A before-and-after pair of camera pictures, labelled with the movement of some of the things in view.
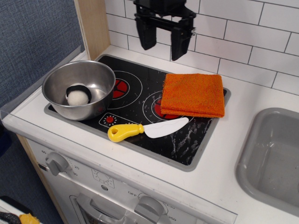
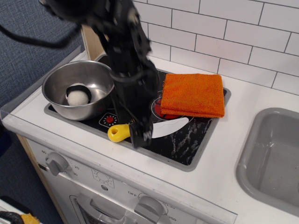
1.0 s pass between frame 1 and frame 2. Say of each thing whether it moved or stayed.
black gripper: moved
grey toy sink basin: stayed
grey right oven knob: stayed
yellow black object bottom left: stayed
